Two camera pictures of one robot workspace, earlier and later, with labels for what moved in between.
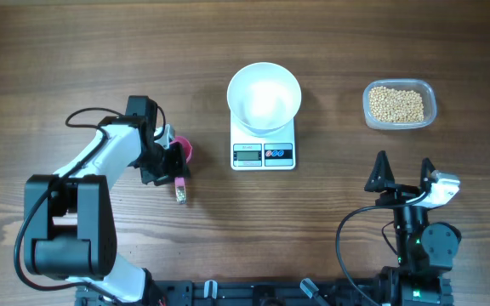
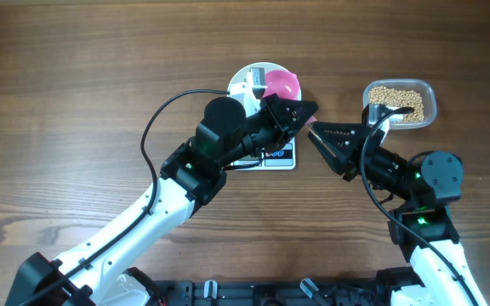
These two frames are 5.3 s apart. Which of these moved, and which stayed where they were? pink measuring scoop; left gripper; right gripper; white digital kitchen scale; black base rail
Moved: right gripper; pink measuring scoop; left gripper
Stayed: white digital kitchen scale; black base rail
